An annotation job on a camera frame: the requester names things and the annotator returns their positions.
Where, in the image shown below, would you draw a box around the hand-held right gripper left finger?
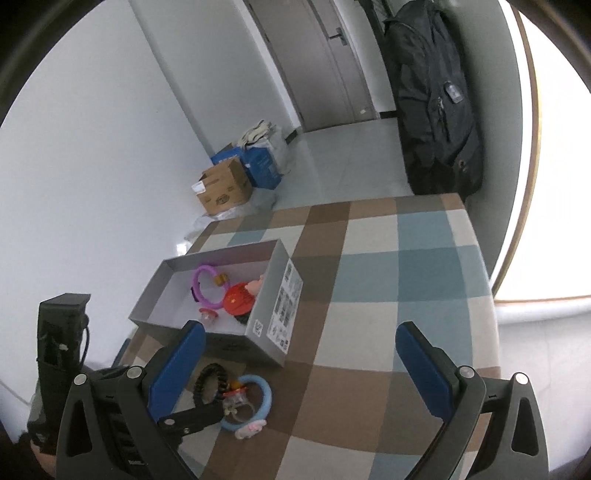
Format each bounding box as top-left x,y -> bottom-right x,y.
54,320 -> 206,480

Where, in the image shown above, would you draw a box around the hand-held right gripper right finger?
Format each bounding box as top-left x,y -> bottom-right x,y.
394,322 -> 550,480

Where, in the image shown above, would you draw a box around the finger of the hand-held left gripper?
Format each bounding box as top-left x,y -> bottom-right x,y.
157,403 -> 223,429

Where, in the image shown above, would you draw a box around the black beaded bracelet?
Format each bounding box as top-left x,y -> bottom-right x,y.
193,363 -> 230,409

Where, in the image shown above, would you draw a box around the grey cardboard box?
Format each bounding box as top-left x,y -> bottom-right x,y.
128,239 -> 304,368

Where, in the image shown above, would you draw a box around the light blue bracelet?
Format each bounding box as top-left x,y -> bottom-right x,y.
219,374 -> 273,439

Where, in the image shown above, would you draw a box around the purple bracelet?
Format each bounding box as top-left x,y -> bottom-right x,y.
191,263 -> 230,308

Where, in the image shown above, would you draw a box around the red round badge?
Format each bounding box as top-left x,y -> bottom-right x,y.
223,282 -> 257,317

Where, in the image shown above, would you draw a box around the cartoon doll charm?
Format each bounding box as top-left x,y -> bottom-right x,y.
245,272 -> 269,296

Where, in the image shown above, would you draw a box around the checkered tablecloth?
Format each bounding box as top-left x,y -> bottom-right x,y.
115,193 -> 502,480

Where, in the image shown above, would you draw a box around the clear plastic wrap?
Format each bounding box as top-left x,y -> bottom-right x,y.
175,191 -> 278,254

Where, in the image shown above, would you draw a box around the brown cardboard box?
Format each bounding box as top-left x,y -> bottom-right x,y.
193,157 -> 253,217

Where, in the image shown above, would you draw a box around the blue carton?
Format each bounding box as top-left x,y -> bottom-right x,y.
211,144 -> 241,164
240,147 -> 282,189

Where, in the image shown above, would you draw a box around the black backpack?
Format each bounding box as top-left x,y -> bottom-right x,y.
383,0 -> 483,199

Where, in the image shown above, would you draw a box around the white bags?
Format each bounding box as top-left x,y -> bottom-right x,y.
238,119 -> 296,176

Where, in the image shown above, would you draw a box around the grey door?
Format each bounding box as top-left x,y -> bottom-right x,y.
245,0 -> 377,134

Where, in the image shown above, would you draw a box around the black cable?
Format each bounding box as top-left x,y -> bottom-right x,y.
79,314 -> 92,370

